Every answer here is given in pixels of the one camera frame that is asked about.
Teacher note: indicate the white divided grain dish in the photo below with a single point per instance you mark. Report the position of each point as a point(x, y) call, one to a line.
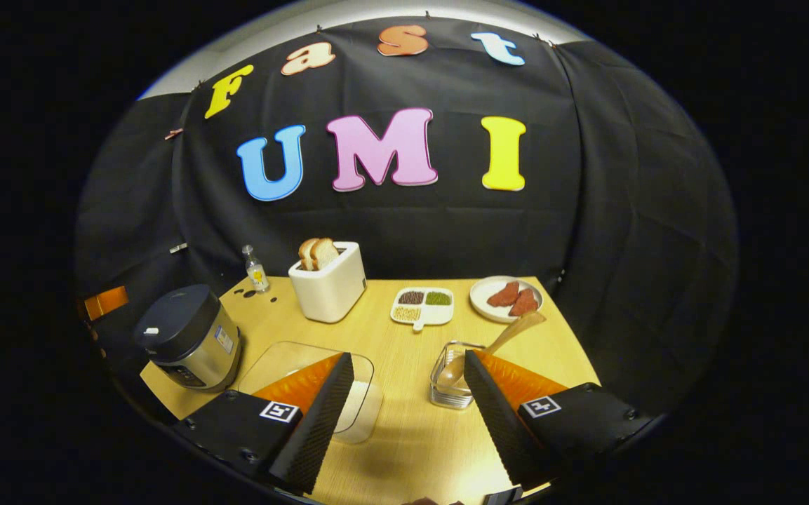
point(432, 315)

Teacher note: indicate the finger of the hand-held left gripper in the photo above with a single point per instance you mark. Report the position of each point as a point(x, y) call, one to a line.
point(106, 303)

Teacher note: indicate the white round plate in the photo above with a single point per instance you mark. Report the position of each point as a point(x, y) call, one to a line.
point(481, 294)

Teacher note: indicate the pink cloth clip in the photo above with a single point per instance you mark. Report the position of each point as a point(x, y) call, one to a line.
point(174, 133)

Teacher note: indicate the white toaster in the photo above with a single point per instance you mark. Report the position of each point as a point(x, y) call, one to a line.
point(330, 291)

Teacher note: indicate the toast bread slice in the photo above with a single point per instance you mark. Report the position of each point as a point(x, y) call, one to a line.
point(325, 252)
point(304, 254)

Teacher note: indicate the wooden spoon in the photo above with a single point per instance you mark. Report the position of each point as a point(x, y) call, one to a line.
point(509, 333)

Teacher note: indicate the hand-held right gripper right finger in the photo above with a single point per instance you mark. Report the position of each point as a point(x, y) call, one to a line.
point(499, 421)

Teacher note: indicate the glass bottle with yellow label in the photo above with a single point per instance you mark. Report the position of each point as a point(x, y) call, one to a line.
point(257, 273)

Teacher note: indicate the dark grey rice cooker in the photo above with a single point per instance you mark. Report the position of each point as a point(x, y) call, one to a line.
point(179, 322)

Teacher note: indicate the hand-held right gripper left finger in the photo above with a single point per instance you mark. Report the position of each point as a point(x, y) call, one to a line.
point(320, 421)

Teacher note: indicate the black backdrop cloth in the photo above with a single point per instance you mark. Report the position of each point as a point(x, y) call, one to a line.
point(622, 210)

